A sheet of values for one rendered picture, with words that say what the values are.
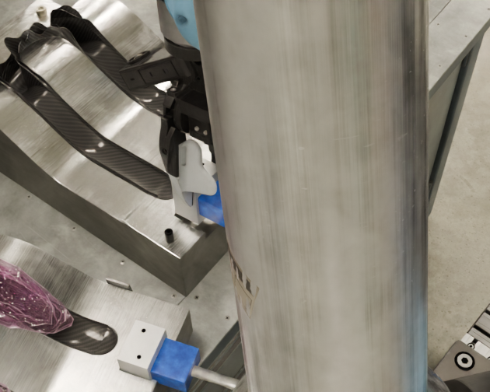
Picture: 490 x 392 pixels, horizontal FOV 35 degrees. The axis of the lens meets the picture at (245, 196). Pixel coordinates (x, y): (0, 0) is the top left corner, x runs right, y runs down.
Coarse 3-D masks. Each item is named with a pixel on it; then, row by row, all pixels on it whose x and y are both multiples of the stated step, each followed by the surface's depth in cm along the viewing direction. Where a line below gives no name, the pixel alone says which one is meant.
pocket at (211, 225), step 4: (176, 216) 93; (180, 216) 94; (184, 220) 95; (188, 220) 95; (204, 220) 95; (208, 220) 95; (188, 224) 95; (192, 224) 95; (196, 224) 95; (200, 224) 95; (204, 224) 95; (208, 224) 95; (212, 224) 95; (216, 224) 94; (196, 228) 95; (200, 228) 95; (204, 228) 95; (208, 228) 95; (212, 228) 93; (208, 232) 93
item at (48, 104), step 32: (32, 32) 103; (64, 32) 104; (96, 32) 106; (0, 64) 108; (96, 64) 105; (32, 96) 101; (160, 96) 106; (64, 128) 101; (96, 160) 99; (128, 160) 99; (160, 192) 95
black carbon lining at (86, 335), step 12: (72, 312) 88; (72, 324) 88; (84, 324) 88; (96, 324) 88; (48, 336) 86; (60, 336) 87; (72, 336) 88; (84, 336) 88; (96, 336) 88; (108, 336) 88; (84, 348) 87; (96, 348) 87; (108, 348) 87
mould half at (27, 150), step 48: (48, 0) 121; (96, 0) 110; (0, 48) 115; (48, 48) 104; (144, 48) 108; (0, 96) 99; (96, 96) 103; (0, 144) 101; (48, 144) 99; (144, 144) 100; (48, 192) 102; (96, 192) 96; (144, 192) 95; (144, 240) 92; (192, 240) 90; (192, 288) 96
